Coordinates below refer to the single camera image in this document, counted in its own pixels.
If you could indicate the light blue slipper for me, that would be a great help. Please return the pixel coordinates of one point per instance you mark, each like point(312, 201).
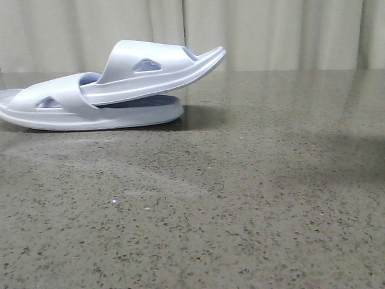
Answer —
point(138, 69)
point(60, 105)

